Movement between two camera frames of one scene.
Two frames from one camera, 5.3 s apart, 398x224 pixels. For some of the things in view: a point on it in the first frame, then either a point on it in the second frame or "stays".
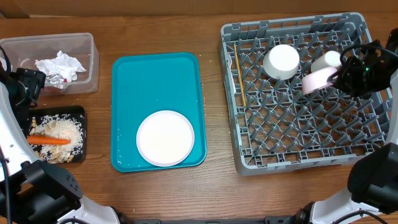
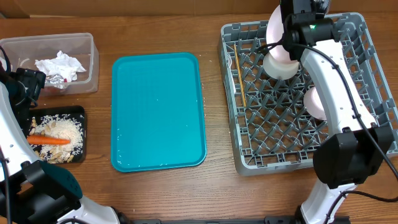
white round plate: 165,138 to 274,33
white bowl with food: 281,62 stays
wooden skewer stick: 240,75 stays
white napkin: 61,65 stays
